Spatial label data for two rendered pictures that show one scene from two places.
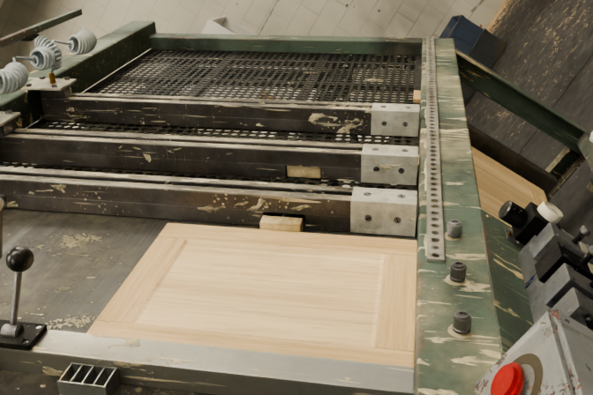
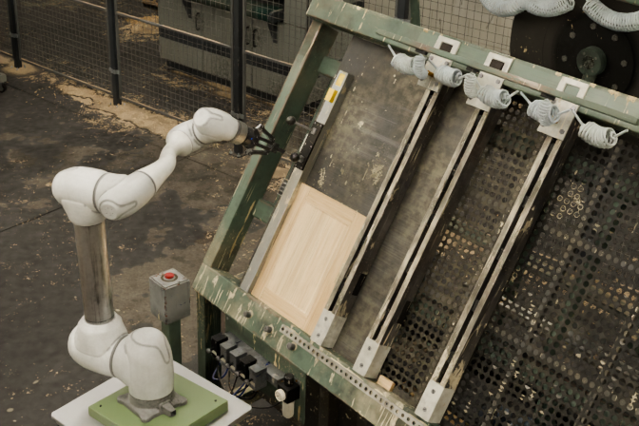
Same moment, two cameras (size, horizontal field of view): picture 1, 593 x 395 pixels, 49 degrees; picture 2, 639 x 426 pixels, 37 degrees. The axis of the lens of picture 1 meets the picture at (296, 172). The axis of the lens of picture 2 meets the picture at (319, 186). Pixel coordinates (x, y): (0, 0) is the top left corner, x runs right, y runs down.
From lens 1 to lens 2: 397 cm
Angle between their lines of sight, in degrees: 108
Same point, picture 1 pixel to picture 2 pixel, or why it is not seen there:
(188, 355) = (275, 220)
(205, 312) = (301, 229)
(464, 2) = not seen: outside the picture
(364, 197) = (324, 316)
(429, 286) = (270, 316)
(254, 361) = (265, 242)
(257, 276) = (314, 254)
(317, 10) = not seen: outside the picture
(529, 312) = (259, 352)
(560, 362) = (155, 280)
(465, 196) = (319, 375)
